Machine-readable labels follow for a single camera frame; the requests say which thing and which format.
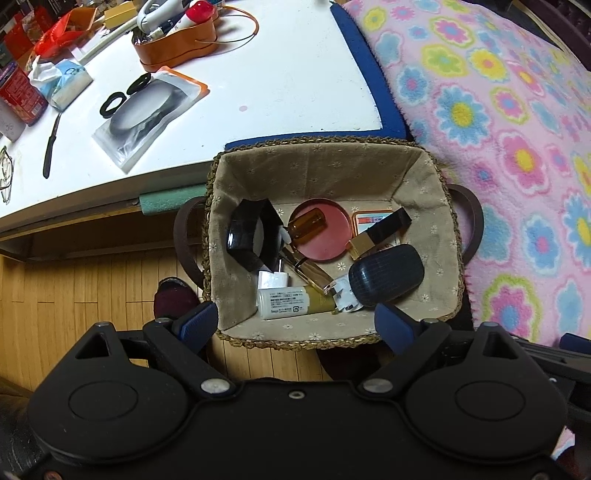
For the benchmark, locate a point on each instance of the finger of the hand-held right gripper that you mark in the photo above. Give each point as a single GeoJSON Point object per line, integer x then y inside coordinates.
{"type": "Point", "coordinates": [575, 344]}

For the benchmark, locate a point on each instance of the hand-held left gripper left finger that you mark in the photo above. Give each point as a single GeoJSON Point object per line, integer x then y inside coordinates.
{"type": "Point", "coordinates": [198, 323]}

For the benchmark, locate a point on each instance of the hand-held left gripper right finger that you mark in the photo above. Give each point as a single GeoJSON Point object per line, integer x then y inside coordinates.
{"type": "Point", "coordinates": [395, 325]}

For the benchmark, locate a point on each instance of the dark oval glasses case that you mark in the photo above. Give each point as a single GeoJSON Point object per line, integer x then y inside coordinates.
{"type": "Point", "coordinates": [388, 277]}

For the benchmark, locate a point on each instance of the small white blister packet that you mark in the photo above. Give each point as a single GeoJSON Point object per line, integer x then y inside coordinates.
{"type": "Point", "coordinates": [344, 297]}

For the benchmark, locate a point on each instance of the white charger plug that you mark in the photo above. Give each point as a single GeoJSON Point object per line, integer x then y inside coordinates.
{"type": "Point", "coordinates": [272, 279]}

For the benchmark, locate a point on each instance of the white and gold tube bottle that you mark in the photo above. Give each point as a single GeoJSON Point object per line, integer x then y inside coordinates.
{"type": "Point", "coordinates": [286, 302]}

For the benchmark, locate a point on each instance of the black and gold rectangular box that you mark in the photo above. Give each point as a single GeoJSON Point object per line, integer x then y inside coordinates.
{"type": "Point", "coordinates": [378, 233]}

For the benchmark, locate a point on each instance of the black hexagonal powder compact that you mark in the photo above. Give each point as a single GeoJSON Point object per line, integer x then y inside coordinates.
{"type": "Point", "coordinates": [247, 235]}

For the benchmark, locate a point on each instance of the gold lipstick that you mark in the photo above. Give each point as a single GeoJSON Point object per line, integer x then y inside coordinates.
{"type": "Point", "coordinates": [309, 272]}

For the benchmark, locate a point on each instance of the orange face-print package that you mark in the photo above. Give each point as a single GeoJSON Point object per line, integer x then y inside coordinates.
{"type": "Point", "coordinates": [364, 219]}

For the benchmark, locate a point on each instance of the red round tin lid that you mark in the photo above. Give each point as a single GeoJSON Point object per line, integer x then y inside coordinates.
{"type": "Point", "coordinates": [334, 230]}

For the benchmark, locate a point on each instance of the amber glass bottle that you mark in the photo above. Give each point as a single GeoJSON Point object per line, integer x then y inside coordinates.
{"type": "Point", "coordinates": [307, 226]}

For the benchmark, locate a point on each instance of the fabric-lined wicker basket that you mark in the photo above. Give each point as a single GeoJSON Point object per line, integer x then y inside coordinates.
{"type": "Point", "coordinates": [332, 175]}

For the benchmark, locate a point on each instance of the dark red slipper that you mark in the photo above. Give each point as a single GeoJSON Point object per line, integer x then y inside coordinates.
{"type": "Point", "coordinates": [351, 364]}
{"type": "Point", "coordinates": [174, 295]}

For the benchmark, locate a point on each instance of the green foam strip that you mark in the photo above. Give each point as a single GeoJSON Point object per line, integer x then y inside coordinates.
{"type": "Point", "coordinates": [168, 201]}

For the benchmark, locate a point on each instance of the clear plastic bag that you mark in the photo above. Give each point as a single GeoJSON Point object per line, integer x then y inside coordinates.
{"type": "Point", "coordinates": [147, 115]}

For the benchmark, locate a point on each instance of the black pen knife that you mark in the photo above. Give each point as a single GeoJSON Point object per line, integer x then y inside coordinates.
{"type": "Point", "coordinates": [50, 147]}

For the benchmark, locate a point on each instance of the floral fleece blanket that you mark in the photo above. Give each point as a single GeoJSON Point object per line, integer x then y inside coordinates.
{"type": "Point", "coordinates": [508, 115]}

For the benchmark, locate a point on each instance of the blue table edge guard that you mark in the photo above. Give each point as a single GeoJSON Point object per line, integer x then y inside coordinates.
{"type": "Point", "coordinates": [369, 78]}

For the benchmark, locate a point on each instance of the eyeglasses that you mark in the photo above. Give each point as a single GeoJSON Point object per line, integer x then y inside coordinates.
{"type": "Point", "coordinates": [3, 161]}

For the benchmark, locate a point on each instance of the tissue pack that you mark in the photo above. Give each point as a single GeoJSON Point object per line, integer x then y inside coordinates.
{"type": "Point", "coordinates": [64, 81]}

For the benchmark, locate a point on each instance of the orange leather organizer tray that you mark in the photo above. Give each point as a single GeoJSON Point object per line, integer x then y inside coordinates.
{"type": "Point", "coordinates": [175, 46]}

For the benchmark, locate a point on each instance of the red tin can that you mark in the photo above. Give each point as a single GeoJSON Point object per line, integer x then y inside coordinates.
{"type": "Point", "coordinates": [21, 94]}

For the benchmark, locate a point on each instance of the red-capped white bottle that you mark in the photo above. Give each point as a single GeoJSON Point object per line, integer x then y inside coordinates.
{"type": "Point", "coordinates": [202, 9]}

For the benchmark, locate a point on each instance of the white handheld device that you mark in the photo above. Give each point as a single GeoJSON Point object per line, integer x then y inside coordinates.
{"type": "Point", "coordinates": [152, 11]}

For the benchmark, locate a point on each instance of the yellow box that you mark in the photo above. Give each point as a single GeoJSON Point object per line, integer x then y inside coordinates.
{"type": "Point", "coordinates": [121, 14]}

